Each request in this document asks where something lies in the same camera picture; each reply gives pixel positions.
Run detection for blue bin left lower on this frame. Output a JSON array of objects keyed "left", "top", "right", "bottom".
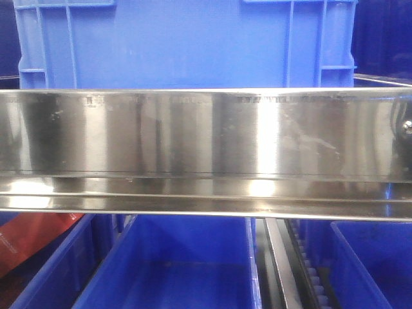
[{"left": 1, "top": 214, "right": 125, "bottom": 308}]

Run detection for blue bin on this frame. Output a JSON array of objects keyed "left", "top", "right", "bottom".
[
  {"left": 1, "top": 214, "right": 125, "bottom": 308},
  {"left": 74, "top": 215, "right": 262, "bottom": 308},
  {"left": 330, "top": 221, "right": 411, "bottom": 308}
]

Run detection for blue bin right lower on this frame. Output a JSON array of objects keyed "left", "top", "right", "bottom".
[{"left": 330, "top": 221, "right": 411, "bottom": 308}]

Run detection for large blue crate upper shelf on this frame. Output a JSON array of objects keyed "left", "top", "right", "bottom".
[{"left": 14, "top": 1, "right": 357, "bottom": 89}]

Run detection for blue bin centre lower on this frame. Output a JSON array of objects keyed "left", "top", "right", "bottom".
[{"left": 74, "top": 215, "right": 262, "bottom": 308}]

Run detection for roller track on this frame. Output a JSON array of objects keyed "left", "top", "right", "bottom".
[{"left": 285, "top": 220, "right": 341, "bottom": 308}]

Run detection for dark blue crate upper right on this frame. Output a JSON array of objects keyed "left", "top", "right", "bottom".
[{"left": 351, "top": 0, "right": 411, "bottom": 79}]

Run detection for steel divider rail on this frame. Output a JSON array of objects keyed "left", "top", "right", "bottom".
[{"left": 265, "top": 218, "right": 303, "bottom": 308}]

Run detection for stainless steel shelf rail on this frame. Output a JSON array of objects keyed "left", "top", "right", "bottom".
[{"left": 1, "top": 88, "right": 411, "bottom": 221}]

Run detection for red package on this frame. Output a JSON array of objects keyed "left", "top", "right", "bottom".
[{"left": 1, "top": 212, "right": 83, "bottom": 277}]

